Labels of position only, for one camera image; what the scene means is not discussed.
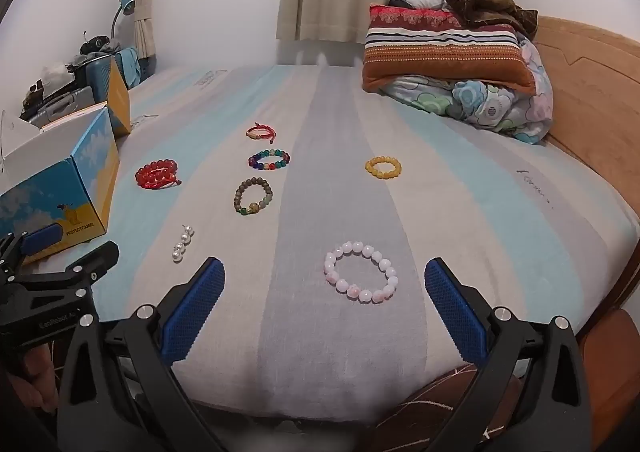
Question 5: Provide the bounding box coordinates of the floral quilt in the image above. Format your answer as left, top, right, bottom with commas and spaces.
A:
377, 39, 555, 146

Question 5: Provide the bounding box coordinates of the teal cloth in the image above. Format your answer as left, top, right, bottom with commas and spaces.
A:
116, 46, 142, 88

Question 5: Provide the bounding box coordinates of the striped brown pillow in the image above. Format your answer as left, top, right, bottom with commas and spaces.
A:
362, 3, 537, 95

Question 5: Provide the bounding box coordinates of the white pearl string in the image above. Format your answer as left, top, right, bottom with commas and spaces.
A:
171, 224, 196, 263

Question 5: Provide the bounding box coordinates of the yellow bead bracelet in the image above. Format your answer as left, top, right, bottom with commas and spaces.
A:
364, 156, 402, 179

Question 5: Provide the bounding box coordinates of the blue desk lamp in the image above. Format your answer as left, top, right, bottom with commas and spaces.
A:
111, 0, 137, 40

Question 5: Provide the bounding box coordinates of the multicolour glass bead bracelet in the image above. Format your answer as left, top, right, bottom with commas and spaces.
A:
248, 149, 291, 171

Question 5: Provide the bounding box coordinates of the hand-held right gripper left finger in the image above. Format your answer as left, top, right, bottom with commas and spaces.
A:
56, 256, 226, 452

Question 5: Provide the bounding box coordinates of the red cord bracelet gold bar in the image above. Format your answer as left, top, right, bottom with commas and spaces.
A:
246, 123, 277, 143

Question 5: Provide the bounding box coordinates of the brown patterned cloth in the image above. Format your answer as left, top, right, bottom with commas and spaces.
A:
370, 362, 531, 452

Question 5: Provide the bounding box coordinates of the grey case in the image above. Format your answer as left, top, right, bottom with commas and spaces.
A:
21, 86, 97, 127

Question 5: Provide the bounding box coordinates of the wooden headboard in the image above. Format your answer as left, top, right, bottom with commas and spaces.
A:
525, 16, 640, 333

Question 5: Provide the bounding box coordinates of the blue yellow cardboard box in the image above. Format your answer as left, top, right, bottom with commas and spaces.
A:
0, 56, 132, 267

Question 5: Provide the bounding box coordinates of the blue suitcase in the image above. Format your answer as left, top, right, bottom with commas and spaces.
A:
74, 52, 114, 105

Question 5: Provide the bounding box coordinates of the brown green bead bracelet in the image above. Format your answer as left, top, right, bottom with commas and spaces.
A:
233, 178, 276, 219

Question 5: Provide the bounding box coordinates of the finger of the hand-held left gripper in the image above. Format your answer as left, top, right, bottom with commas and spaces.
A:
22, 241, 120, 293
0, 224, 63, 269

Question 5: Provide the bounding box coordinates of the black bag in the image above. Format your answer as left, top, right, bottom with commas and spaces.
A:
79, 34, 122, 56

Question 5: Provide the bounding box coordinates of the white plastic bag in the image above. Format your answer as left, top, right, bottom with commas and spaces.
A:
40, 62, 72, 85

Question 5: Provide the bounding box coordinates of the red bead bracelet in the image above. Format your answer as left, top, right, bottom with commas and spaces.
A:
135, 159, 183, 191

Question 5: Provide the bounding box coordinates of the person's left hand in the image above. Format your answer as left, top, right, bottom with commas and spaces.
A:
12, 344, 60, 414

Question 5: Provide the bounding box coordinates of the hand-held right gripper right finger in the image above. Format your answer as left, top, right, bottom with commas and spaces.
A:
424, 257, 593, 452

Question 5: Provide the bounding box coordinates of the grey pillow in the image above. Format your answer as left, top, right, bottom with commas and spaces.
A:
390, 0, 449, 11

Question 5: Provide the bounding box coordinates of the striped bed sheet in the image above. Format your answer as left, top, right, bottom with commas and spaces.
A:
0, 62, 640, 425

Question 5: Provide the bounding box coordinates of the pink bead bracelet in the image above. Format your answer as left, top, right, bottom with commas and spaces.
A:
324, 241, 399, 303

